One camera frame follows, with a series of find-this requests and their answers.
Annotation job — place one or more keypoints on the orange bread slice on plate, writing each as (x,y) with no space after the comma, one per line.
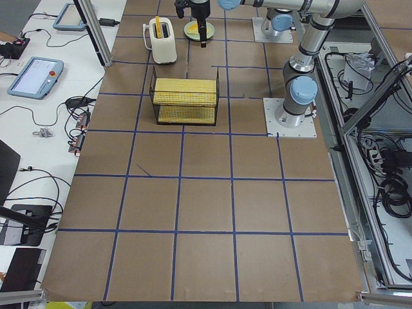
(193,30)

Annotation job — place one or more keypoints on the light green plate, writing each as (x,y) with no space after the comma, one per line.
(210,31)

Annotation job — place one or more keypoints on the near teach pendant tablet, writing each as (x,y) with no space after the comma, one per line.
(37,78)

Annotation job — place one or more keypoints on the teach pendant tablet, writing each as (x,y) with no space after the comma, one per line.
(37,78)
(69,19)

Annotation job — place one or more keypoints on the aluminium frame post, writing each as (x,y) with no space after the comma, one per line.
(89,18)

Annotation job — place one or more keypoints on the far teach pendant tablet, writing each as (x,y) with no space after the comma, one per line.
(69,19)

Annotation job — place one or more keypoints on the orange-crusted toast slice in toaster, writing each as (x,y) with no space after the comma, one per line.
(158,28)

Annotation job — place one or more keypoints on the aluminium side cable tray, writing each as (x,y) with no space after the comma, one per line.
(365,64)

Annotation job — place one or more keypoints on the black power adapter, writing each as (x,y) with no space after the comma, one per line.
(108,22)

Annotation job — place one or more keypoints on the white two-slot toaster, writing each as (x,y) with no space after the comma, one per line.
(163,50)

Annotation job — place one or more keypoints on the black monitor stand base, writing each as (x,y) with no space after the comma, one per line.
(26,224)

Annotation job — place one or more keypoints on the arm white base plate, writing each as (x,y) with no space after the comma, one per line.
(281,124)
(276,30)

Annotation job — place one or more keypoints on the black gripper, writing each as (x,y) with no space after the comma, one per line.
(199,10)

